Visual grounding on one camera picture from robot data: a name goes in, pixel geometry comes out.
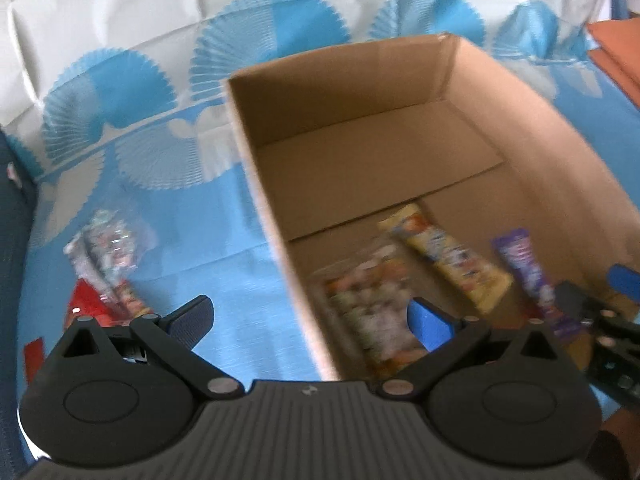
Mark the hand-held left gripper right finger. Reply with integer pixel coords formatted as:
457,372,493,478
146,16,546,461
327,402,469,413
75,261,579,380
377,298,566,401

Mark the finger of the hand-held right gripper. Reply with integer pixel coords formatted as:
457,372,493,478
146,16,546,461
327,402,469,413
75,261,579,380
607,264,640,306
555,280,618,331

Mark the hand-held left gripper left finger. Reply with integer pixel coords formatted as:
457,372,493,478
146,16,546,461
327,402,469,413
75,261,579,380
47,296,246,401

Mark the purple snack packet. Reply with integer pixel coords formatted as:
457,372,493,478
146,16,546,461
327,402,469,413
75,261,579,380
492,230,583,338

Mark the clear bag of candies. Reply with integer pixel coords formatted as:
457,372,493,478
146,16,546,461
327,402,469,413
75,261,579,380
310,245,431,378

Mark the clear candy bag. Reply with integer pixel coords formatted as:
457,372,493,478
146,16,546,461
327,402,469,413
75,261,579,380
62,209,151,306

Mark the cardboard box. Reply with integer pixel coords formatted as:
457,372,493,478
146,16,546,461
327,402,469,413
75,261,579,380
222,32,640,383

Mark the yellow snack packet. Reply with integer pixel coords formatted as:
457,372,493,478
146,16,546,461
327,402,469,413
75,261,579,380
377,205,513,313

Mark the red snack packet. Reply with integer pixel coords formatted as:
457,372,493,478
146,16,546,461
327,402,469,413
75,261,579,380
24,339,47,377
67,280,156,328

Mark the blue white printed sheet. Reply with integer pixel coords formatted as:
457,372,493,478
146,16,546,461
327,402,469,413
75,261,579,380
0,0,640,396

